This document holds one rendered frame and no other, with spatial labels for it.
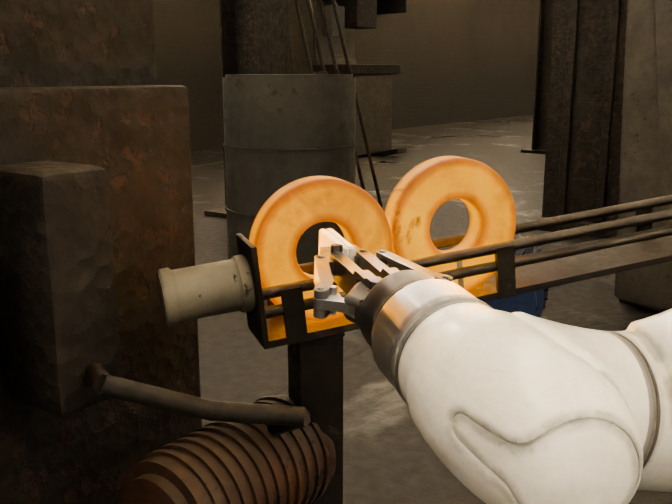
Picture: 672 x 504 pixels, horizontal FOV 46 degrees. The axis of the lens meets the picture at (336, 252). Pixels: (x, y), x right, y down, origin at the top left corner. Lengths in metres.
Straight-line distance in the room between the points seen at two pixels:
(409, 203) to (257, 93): 2.44
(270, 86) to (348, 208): 2.43
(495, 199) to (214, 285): 0.33
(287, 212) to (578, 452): 0.45
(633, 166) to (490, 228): 2.23
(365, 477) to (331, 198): 1.11
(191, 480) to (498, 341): 0.38
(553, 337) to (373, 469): 1.40
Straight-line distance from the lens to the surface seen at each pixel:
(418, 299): 0.56
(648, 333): 0.55
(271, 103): 3.23
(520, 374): 0.45
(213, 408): 0.79
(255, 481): 0.80
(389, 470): 1.87
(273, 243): 0.80
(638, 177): 3.10
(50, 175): 0.76
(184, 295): 0.79
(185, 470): 0.77
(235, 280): 0.79
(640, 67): 3.09
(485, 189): 0.89
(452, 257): 0.86
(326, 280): 0.67
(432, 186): 0.85
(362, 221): 0.83
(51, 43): 0.95
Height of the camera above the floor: 0.89
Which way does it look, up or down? 13 degrees down
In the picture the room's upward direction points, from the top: straight up
